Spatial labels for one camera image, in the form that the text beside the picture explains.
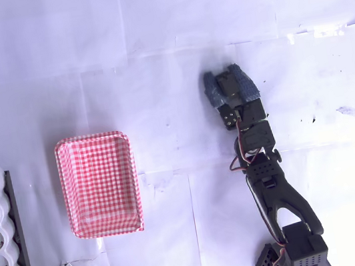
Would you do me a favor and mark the small black cube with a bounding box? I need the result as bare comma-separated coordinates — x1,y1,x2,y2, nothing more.
214,68,245,105

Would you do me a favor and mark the red checkered basket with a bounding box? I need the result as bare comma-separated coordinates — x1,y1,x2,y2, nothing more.
52,128,146,244

